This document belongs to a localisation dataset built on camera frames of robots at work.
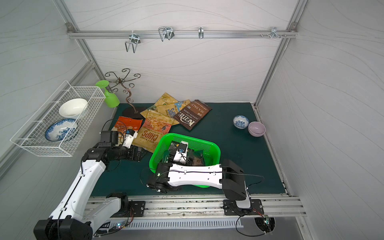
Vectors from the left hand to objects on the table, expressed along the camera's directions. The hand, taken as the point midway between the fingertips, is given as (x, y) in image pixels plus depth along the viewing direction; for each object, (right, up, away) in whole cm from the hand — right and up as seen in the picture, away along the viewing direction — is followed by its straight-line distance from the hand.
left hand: (139, 151), depth 78 cm
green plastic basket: (+40, -3, +10) cm, 41 cm away
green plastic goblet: (-23, +29, +15) cm, 40 cm away
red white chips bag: (-22, +13, +29) cm, 38 cm away
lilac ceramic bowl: (+73, +10, +26) cm, 78 cm away
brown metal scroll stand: (-20, +22, +36) cm, 47 cm away
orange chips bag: (+2, +14, +30) cm, 33 cm away
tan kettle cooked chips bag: (-3, +6, +23) cm, 24 cm away
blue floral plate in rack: (-30, +12, -13) cm, 35 cm away
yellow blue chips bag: (+9, +23, +37) cm, 44 cm away
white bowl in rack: (-31, +23, -6) cm, 39 cm away
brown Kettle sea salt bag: (+28, +19, +33) cm, 47 cm away
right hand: (+23, +2, -7) cm, 24 cm away
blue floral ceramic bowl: (+63, +15, +30) cm, 71 cm away
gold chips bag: (+6, +30, +42) cm, 52 cm away
